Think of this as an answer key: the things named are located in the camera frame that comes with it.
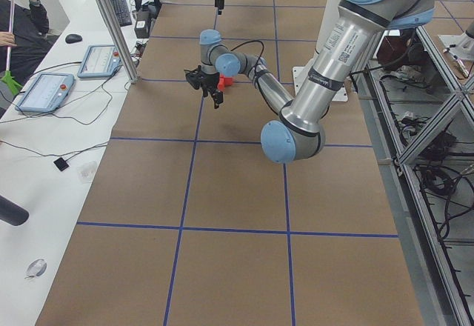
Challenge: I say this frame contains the near teach pendant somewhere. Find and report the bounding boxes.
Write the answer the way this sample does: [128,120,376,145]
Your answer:
[16,73,76,113]

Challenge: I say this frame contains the black computer mouse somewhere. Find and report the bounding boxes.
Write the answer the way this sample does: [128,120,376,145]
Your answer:
[64,33,83,44]

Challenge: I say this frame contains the small black square pad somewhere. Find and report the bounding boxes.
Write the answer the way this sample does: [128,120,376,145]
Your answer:
[53,157,69,172]

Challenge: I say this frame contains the red cube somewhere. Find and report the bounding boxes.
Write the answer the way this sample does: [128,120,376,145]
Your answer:
[217,74,234,92]

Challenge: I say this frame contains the person in dark jacket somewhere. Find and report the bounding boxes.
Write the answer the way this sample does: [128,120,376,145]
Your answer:
[1,0,53,84]

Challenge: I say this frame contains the far teach pendant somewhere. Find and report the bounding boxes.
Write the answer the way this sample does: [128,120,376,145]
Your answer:
[77,44,121,79]

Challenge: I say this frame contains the teach pendant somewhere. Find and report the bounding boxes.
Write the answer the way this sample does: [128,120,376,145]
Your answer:
[77,44,121,79]
[16,73,76,113]

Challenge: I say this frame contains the black keyboard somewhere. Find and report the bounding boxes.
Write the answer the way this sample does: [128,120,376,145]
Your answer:
[110,0,133,27]

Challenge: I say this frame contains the black camera cable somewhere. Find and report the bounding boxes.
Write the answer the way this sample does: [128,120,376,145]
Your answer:
[227,39,297,112]

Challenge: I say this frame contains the aluminium frame post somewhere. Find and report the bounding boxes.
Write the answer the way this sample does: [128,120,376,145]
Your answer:
[96,0,138,84]

